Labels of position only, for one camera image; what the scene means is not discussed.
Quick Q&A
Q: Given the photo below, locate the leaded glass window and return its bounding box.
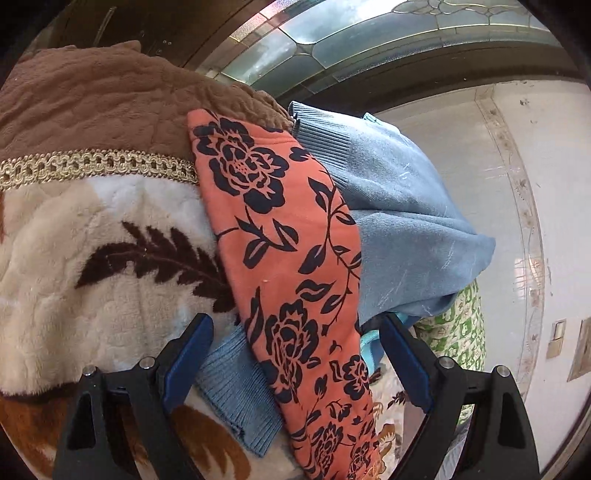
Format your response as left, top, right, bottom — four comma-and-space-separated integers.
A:
203, 0, 571, 89

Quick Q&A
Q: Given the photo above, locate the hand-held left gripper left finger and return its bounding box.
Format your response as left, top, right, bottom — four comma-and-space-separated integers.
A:
53, 313, 215, 480

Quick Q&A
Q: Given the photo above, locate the dark wooden window frame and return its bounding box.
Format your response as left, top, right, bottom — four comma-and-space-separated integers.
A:
46, 0, 585, 114

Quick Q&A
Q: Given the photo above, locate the beige wall plate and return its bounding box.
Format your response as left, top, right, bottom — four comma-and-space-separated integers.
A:
567, 316, 591, 382
547, 318, 568, 360

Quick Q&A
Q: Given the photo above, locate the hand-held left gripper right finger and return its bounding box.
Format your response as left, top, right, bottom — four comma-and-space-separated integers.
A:
379, 313, 541, 480

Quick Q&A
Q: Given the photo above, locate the orange floral garment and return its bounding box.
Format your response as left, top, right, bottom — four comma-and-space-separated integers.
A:
187, 108, 384, 480

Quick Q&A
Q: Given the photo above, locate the blue knit sweater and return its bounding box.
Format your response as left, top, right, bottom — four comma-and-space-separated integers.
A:
196, 100, 497, 459

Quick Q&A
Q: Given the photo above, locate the turquoise cloth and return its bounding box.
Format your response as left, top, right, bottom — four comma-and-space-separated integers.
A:
359, 314, 419, 377

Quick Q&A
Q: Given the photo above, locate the green patterned quilted cloth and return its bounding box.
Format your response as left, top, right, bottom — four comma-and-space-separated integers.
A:
412, 279, 488, 428

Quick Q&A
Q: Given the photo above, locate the leaf print plush blanket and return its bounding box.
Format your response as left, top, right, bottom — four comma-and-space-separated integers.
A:
0, 39, 407, 480

